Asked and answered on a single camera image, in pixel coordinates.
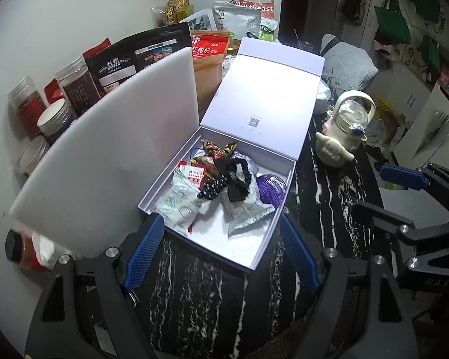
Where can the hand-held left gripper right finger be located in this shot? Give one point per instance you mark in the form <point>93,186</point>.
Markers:
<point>299,254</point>

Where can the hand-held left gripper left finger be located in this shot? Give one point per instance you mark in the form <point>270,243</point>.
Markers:
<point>144,254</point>

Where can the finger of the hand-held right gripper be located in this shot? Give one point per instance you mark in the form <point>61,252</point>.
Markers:
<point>378,217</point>
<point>402,177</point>

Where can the large white bread-print packet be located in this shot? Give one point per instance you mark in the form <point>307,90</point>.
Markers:
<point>179,205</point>

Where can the small white bread-print packet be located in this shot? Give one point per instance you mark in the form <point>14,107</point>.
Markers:
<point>247,209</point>

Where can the purple tasselled sachet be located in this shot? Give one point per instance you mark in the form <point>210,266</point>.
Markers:
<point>271,190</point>

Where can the red white snack packet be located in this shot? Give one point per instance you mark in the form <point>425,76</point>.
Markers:
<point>194,174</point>

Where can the black dotted scrunchie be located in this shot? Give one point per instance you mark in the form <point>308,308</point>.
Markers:
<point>213,185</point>

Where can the brown gold snack packet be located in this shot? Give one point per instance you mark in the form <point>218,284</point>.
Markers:
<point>219,149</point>

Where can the white gift box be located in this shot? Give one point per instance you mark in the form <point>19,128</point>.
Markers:
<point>262,101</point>

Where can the white cabinet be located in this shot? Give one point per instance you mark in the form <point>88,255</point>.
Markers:
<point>430,127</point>

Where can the cream cartoon kettle bottle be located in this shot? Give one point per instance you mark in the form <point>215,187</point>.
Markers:
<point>336,149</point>

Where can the white foam board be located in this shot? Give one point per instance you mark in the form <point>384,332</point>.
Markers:
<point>108,138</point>

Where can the red black-lid spice jar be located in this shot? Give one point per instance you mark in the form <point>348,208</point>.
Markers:
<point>22,250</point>

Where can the chair with grey cushion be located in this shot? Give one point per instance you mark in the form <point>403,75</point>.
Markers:
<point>348,63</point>

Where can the white-lid plastic jar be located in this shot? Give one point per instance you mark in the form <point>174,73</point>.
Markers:
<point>33,155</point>
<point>56,119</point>

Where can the green bag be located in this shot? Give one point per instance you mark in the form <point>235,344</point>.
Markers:
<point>393,22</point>

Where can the tall dark-filled plastic jar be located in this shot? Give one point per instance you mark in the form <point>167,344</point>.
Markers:
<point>76,89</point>

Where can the red clear plastic jar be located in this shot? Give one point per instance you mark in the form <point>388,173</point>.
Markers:
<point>28,108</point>

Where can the black printed pouch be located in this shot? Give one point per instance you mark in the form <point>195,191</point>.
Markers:
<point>142,52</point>

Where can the red pouch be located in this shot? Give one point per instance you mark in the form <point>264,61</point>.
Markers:
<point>209,46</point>

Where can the white standing pouch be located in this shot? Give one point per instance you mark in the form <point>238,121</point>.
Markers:
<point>237,20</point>

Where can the black white photo card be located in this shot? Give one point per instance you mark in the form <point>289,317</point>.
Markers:
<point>200,20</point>

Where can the gold woven ornament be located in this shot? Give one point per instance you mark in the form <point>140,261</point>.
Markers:
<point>177,0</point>

